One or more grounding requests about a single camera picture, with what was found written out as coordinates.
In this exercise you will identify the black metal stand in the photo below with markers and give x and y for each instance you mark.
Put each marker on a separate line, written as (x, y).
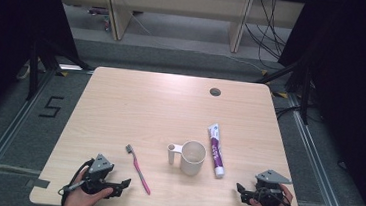
(33, 70)
(305, 93)

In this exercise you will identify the black curtain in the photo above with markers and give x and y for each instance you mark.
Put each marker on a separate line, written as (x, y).
(357, 81)
(6, 34)

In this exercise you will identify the white purple toothpaste tube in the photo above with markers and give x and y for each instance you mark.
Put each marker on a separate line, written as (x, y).
(217, 149)

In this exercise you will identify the aluminium floor rail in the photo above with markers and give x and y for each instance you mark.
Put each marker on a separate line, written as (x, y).
(320, 178)
(7, 134)

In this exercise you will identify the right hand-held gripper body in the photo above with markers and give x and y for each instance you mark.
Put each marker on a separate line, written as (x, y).
(269, 179)

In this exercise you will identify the pink toothbrush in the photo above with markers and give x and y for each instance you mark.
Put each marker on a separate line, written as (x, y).
(138, 169)

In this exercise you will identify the white floor object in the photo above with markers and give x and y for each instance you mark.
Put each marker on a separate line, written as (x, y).
(23, 72)

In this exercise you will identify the black tape patch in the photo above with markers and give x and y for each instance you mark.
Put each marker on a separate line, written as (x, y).
(38, 183)

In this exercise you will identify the light wooden shelf unit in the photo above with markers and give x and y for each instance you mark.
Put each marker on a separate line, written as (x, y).
(179, 2)

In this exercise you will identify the person's left hand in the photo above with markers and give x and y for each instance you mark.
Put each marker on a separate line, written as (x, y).
(82, 203)

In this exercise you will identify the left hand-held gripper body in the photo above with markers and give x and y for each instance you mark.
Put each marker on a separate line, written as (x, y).
(100, 166)

